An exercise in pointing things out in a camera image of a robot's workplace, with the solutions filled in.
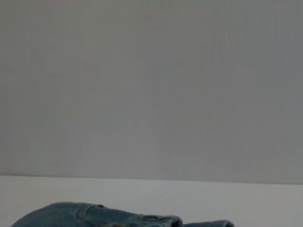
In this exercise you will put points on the blue denim shorts with cartoon print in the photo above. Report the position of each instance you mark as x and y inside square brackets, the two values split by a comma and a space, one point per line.
[94, 216]

